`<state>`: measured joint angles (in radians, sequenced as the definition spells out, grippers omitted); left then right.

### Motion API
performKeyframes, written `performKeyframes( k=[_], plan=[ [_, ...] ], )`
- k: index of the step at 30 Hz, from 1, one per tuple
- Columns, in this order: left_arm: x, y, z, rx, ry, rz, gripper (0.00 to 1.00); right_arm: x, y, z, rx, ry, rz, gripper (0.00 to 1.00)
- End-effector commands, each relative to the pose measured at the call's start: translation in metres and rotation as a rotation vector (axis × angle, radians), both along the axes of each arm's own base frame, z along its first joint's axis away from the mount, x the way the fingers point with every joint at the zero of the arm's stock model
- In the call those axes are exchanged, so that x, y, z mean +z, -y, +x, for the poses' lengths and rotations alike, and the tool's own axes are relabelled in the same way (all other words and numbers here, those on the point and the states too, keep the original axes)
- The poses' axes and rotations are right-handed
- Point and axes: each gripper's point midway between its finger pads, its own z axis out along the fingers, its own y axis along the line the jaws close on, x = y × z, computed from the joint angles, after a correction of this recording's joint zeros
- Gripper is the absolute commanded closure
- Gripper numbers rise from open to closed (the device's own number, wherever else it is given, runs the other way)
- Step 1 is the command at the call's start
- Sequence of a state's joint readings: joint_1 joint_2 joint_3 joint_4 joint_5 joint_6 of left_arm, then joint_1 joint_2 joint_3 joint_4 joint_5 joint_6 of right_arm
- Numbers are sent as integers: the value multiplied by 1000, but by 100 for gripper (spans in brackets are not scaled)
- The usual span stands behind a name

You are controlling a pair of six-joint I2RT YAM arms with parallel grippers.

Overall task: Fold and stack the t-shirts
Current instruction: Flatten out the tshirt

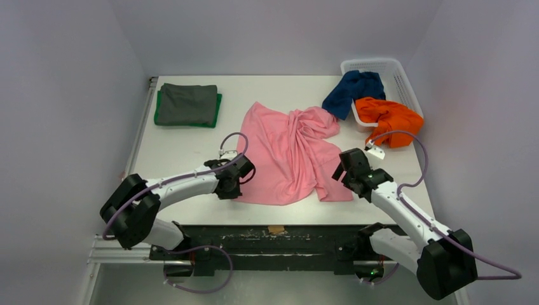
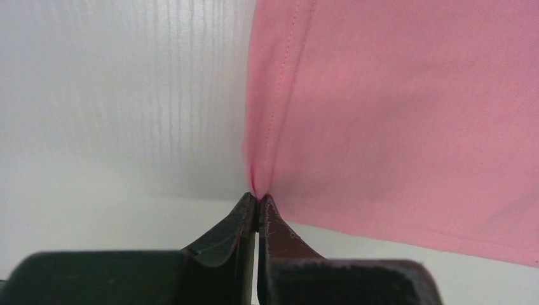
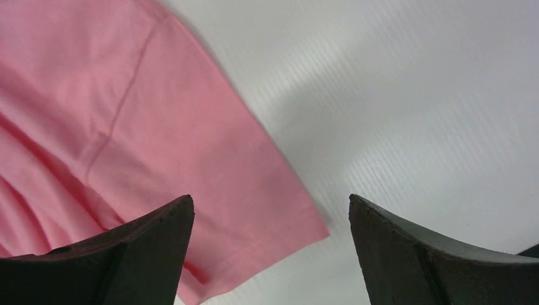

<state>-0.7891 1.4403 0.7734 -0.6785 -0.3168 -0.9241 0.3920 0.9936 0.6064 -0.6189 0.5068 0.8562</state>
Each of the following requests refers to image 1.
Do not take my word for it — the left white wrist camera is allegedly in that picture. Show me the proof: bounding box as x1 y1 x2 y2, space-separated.
219 149 239 162

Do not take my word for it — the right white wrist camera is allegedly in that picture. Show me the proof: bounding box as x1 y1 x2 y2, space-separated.
364 140 385 160

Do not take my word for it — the white plastic basket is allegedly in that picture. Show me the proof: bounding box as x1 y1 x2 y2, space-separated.
341 58 423 132

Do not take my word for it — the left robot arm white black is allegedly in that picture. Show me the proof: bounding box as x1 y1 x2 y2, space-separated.
99 155 256 260

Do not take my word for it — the folded green t shirt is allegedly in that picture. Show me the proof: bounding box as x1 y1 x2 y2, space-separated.
153 90 222 128

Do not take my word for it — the orange t shirt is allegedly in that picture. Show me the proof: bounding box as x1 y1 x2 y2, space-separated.
355 97 424 149

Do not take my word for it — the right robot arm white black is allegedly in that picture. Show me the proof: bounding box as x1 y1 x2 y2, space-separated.
332 148 479 300

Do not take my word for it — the brown tape piece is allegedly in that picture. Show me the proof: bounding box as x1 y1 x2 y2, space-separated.
268 225 286 235

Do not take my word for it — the folded grey t shirt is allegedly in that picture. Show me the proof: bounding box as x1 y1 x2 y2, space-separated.
153 83 222 128

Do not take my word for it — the navy blue t shirt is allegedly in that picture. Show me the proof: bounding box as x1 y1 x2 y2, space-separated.
322 70 386 120

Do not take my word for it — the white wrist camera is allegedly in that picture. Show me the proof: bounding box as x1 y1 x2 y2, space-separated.
219 149 239 162
364 140 385 160

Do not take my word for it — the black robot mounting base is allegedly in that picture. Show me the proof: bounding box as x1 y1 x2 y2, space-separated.
149 225 392 281

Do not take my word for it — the pink t shirt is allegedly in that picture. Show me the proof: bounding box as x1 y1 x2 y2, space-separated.
236 102 353 206

